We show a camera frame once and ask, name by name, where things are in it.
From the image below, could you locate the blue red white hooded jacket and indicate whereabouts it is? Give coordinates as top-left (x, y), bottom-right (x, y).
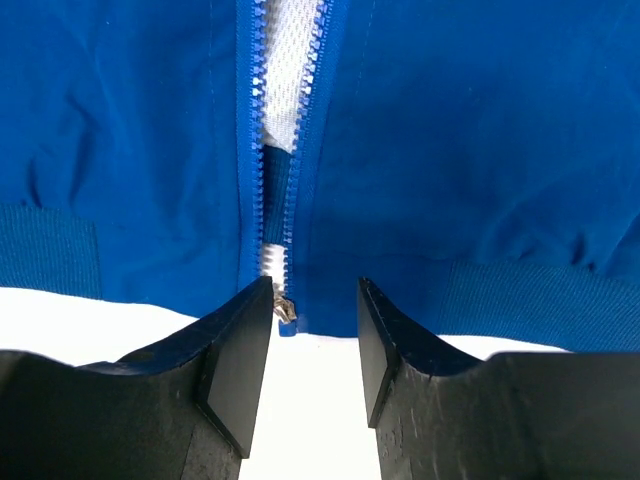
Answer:
top-left (1, 1), bottom-right (639, 352)

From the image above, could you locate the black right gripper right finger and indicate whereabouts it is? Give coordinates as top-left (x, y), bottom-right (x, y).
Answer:
top-left (357, 278), bottom-right (639, 479)

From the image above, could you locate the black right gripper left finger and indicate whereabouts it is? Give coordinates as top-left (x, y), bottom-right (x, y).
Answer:
top-left (1, 277), bottom-right (273, 479)

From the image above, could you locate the silver metal zipper slider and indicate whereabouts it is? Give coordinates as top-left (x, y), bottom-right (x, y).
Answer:
top-left (273, 295), bottom-right (297, 324)

